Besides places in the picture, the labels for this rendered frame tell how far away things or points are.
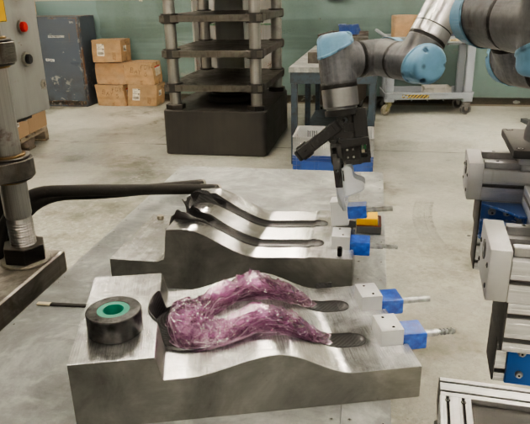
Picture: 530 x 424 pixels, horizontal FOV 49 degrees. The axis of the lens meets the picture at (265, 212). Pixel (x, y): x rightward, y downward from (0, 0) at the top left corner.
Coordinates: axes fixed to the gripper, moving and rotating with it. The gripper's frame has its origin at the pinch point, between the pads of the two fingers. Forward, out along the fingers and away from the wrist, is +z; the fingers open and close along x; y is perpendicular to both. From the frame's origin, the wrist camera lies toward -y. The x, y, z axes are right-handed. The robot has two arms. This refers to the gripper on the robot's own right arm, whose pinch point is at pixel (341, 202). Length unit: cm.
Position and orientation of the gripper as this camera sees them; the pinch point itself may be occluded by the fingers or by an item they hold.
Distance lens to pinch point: 128.8
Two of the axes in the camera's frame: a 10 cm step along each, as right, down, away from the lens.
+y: 9.7, -0.9, -2.1
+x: 1.9, -2.1, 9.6
